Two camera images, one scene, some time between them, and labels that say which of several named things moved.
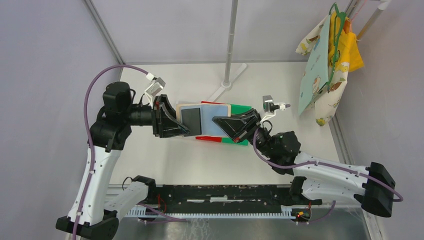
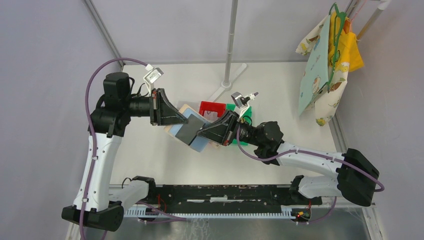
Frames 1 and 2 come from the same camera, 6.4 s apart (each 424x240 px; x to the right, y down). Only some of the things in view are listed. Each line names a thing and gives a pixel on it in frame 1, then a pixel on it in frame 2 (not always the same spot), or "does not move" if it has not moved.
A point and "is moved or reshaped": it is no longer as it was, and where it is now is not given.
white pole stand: x=227 y=84 does not move
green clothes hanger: x=338 y=25 does not move
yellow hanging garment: x=343 y=44 does not move
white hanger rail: x=382 y=5 does not move
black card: x=191 y=119 is moved or reshaped
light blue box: x=208 y=111 to x=199 y=143
